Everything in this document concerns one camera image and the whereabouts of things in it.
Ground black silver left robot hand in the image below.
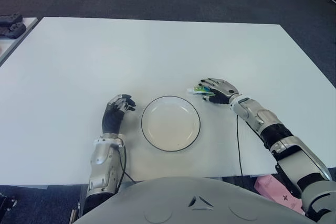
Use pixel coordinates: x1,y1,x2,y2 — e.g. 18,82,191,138
101,93,137,134

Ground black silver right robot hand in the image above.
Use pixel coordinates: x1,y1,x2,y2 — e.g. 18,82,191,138
197,78,240,105

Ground green white toothpaste tube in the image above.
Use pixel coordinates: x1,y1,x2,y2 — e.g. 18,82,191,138
186,84,215,96

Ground white plate with black rim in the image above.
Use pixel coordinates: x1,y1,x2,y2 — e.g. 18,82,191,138
141,95,202,153

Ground grey robot torso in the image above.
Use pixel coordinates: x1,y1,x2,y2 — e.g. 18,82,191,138
75,176,318,224

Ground pink cardboard box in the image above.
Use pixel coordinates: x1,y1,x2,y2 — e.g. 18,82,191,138
254,176,307,216

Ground white side table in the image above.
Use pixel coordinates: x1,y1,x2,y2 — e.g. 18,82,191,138
0,17,39,63

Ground black wheeled base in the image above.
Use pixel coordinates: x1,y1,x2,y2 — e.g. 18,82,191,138
0,192,18,211

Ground black game controller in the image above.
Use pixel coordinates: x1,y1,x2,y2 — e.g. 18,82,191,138
0,22,27,38
0,13,23,24

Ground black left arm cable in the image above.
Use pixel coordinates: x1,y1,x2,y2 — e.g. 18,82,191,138
114,142,137,184

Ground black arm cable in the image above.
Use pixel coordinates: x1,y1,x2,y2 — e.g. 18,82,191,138
235,115,244,176
114,142,137,184

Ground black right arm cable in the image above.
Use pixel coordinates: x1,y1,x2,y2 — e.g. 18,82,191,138
235,115,244,176

